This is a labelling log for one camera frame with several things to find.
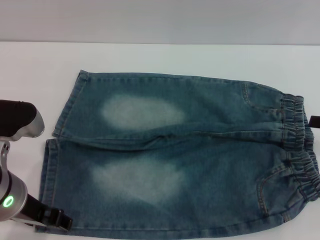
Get blue denim shorts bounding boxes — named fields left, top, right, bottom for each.
left=34, top=69, right=320, bottom=238

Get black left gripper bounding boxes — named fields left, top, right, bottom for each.
left=21, top=193, right=74, bottom=232

